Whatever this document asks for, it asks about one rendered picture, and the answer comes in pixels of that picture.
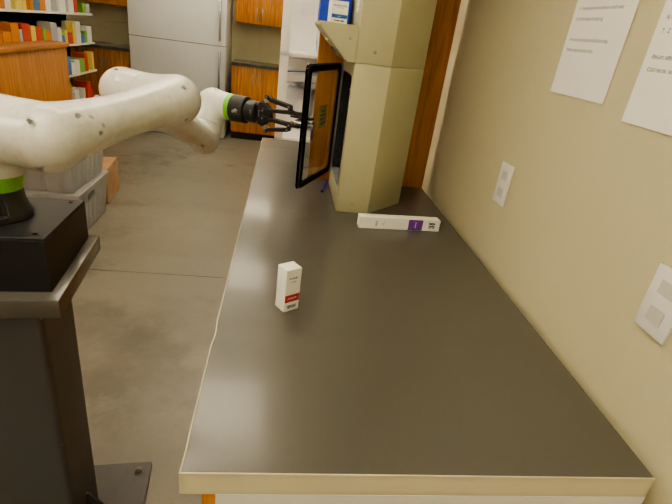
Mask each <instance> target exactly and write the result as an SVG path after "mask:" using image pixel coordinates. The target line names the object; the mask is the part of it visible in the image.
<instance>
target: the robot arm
mask: <svg viewBox="0 0 672 504"><path fill-rule="evenodd" d="M99 94H100V96H98V97H92V98H85V99H76V100H65V101H47V102H44V101H38V100H32V99H27V98H21V97H15V96H11V95H6V94H0V225H7V224H13V223H17V222H21V221H24V220H27V219H29V218H31V217H32V216H33V215H34V206H33V205H32V204H31V203H30V201H29V200H28V198H27V196H26V194H25V190H24V176H25V170H24V168H25V169H29V170H34V171H39V172H44V173H58V172H63V171H66V170H68V169H70V168H72V167H73V166H75V165H77V164H78V163H80V162H81V161H83V160H85V159H87V158H88V157H90V156H92V155H94V154H95V153H97V152H99V151H101V150H103V149H105V148H107V147H109V146H111V145H114V144H116V143H118V142H120V141H123V140H125V139H128V138H130V137H133V136H136V135H139V134H142V133H145V132H148V131H151V130H158V131H161V132H164V133H166V134H169V135H171V136H173V137H175V138H177V139H179V140H180V141H182V142H183V143H185V144H187V145H188V146H189V147H191V148H192V149H193V150H194V151H196V152H197V153H200V154H209V153H212V152H213V151H215V150H216V148H217V147H218V145H219V140H220V134H221V130H222V126H223V123H224V120H230V121H235V122H239V123H244V124H246V123H248V122H252V123H257V124H259V125H260V126H262V127H263V133H268V132H289V131H291V128H297V129H299V128H300V127H301V126H298V125H296V126H294V125H292V124H291V122H288V121H284V120H281V119H277V118H275V117H273V113H277V114H287V115H290V117H292V118H297V119H301V116H302V112H297V111H294V110H293V105H291V104H288V103H286V102H283V101H280V100H278V99H275V98H273V97H272V96H271V95H265V99H264V101H255V100H252V99H251V98H250V97H247V96H242V95H237V94H231V93H227V92H224V91H222V90H220V89H217V88H207V89H204V90H203V91H202V92H201V93H200V92H199V90H198V88H197V87H196V85H195V84H194V83H193V82H192V81H191V80H190V79H188V78H186V77H184V76H182V75H178V74H153V73H146V72H142V71H138V70H135V69H131V68H127V67H113V68H111V69H109V70H107V71H106V72H105V73H104V74H103V75H102V77H101V78H100V81H99ZM267 102H271V103H274V104H276V105H279V106H282V107H284V108H287V109H288V110H283V109H275V108H272V107H271V106H270V105H269V104H268V103H267ZM270 122H273V123H276V124H280V125H283V126H286V128H285V127H271V128H270V127H269V126H266V124H268V123H270Z"/></svg>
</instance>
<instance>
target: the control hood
mask: <svg viewBox="0 0 672 504"><path fill-rule="evenodd" d="M315 25H316V27H317V28H318V30H319V31H320V32H322V33H325V35H326V36H327V38H328V39H329V40H330V42H331V43H332V45H333V46H334V47H335V49H336V50H337V52H338V53H339V54H340V56H341V58H342V59H344V60H345V61H347V62H352V63H354V62H355V58H356V51H357V43H358V36H359V28H360V27H359V26H358V25H351V24H344V23H336V22H329V21H322V20H320V21H316V22H315ZM338 56H339V55H338ZM340 56H339V57H340Z"/></svg>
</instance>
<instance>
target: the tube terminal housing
mask: <svg viewBox="0 0 672 504"><path fill-rule="evenodd" d="M436 5H437V0H360V5H359V12H358V13H356V8H357V0H352V8H351V16H350V24H351V25H358V26H359V27H360V28H359V36H358V43H357V51H356V58H355V62H354V63H352V62H347V61H345V60H344V61H343V64H344V66H343V72H344V71H346V72H348V73H349V74H350V75H351V76H352V79H351V88H350V96H349V103H348V111H347V118H346V122H347V126H346V133H345V141H344V144H343V149H342V157H341V164H340V172H339V179H338V186H337V185H336V181H335V178H334V174H333V171H332V164H331V171H330V175H329V186H330V190H331V194H332V198H333V203H334V207H335V211H341V212H352V213H367V214H368V213H371V212H374V211H377V210H380V209H383V208H386V207H389V206H392V205H395V204H398V203H399V198H400V193H401V188H402V183H403V177H404V172H405V167H406V162H407V156H408V151H409V146H410V141H411V136H412V130H413V125H414V120H415V115H416V109H417V104H418V99H419V94H420V89H421V83H422V78H423V73H424V67H425V62H426V57H427V52H428V47H429V41H430V36H431V31H432V26H433V20H434V15H435V10H436Z"/></svg>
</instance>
